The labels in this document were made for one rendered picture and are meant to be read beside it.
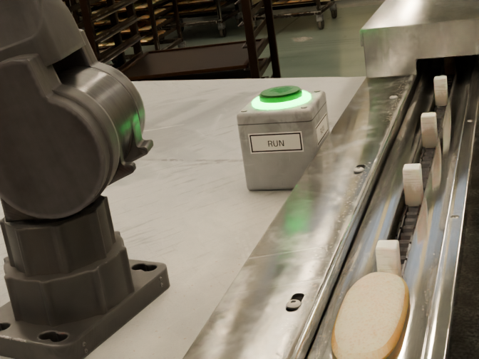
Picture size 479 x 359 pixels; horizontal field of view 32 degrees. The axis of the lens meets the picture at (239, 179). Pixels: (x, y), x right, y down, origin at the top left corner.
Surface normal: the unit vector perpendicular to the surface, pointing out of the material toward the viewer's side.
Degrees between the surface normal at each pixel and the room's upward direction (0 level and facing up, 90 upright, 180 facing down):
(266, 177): 90
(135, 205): 0
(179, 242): 0
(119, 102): 68
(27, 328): 0
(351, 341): 16
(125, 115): 81
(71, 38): 76
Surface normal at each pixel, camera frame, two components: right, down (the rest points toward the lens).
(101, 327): 0.87, 0.04
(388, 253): -0.29, 0.35
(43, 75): 0.92, -0.31
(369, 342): -0.07, -0.89
